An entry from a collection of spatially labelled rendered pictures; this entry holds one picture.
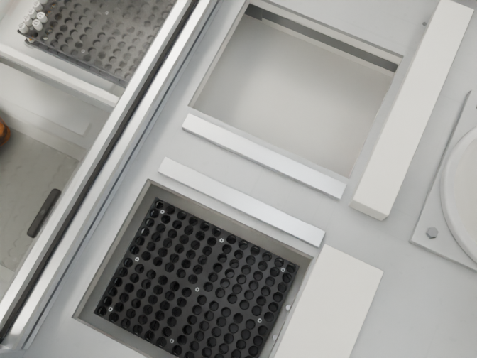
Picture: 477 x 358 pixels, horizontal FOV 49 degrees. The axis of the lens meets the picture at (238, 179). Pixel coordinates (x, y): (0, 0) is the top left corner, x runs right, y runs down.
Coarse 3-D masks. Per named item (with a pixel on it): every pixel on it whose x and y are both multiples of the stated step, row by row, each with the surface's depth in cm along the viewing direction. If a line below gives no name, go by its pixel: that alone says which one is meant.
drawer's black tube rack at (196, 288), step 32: (160, 224) 74; (192, 224) 77; (160, 256) 72; (192, 256) 75; (224, 256) 75; (256, 256) 72; (128, 288) 74; (160, 288) 74; (192, 288) 71; (224, 288) 71; (256, 288) 71; (288, 288) 71; (128, 320) 73; (160, 320) 70; (192, 320) 73; (224, 320) 73; (256, 320) 70; (192, 352) 69; (224, 352) 71; (256, 352) 71
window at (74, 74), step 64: (0, 0) 37; (64, 0) 44; (128, 0) 54; (192, 0) 71; (0, 64) 40; (64, 64) 48; (128, 64) 61; (0, 128) 43; (64, 128) 53; (0, 192) 47; (64, 192) 60; (0, 256) 52; (0, 320) 59
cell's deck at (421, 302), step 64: (256, 0) 79; (320, 0) 77; (384, 0) 77; (192, 64) 75; (448, 128) 72; (128, 192) 70; (192, 192) 70; (256, 192) 70; (320, 192) 70; (384, 256) 67; (64, 320) 66; (384, 320) 65; (448, 320) 65
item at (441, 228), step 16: (464, 112) 71; (464, 128) 70; (448, 144) 70; (464, 144) 68; (448, 160) 68; (464, 160) 65; (448, 176) 67; (464, 176) 63; (432, 192) 68; (448, 192) 66; (464, 192) 63; (432, 208) 68; (448, 208) 66; (464, 208) 64; (416, 224) 67; (432, 224) 67; (448, 224) 66; (464, 224) 65; (416, 240) 66; (432, 240) 66; (448, 240) 66; (464, 240) 65; (448, 256) 66; (464, 256) 66
